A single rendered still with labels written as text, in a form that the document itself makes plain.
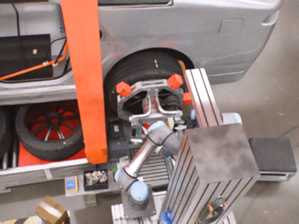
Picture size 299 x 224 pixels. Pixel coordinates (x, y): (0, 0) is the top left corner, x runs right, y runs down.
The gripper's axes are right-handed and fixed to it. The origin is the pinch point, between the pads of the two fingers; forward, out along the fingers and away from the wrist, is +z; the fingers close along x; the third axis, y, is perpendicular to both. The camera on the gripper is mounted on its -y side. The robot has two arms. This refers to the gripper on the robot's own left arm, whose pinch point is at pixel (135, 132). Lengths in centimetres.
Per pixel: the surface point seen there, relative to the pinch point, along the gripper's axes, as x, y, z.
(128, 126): 31, 60, 28
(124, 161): 3, 75, 13
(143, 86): 22.2, -29.0, 9.8
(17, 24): 21, -12, 145
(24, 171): -66, 45, 66
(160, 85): 31.5, -29.1, 0.3
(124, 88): 11.6, -29.0, 20.2
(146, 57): 43, -35, 23
